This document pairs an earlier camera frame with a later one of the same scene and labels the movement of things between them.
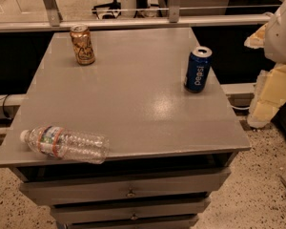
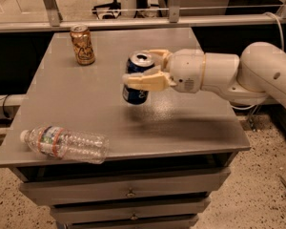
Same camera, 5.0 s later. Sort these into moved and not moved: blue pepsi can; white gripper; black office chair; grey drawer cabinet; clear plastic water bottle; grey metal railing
Moved: white gripper; blue pepsi can
Not moved: grey drawer cabinet; grey metal railing; black office chair; clear plastic water bottle
